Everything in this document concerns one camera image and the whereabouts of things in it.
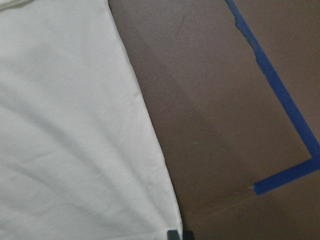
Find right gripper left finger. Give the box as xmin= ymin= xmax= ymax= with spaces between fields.
xmin=167 ymin=230 xmax=179 ymax=240

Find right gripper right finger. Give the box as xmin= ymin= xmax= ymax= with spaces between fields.
xmin=182 ymin=230 xmax=194 ymax=240

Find cream long sleeve shirt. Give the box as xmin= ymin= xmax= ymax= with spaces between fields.
xmin=0 ymin=0 xmax=183 ymax=240

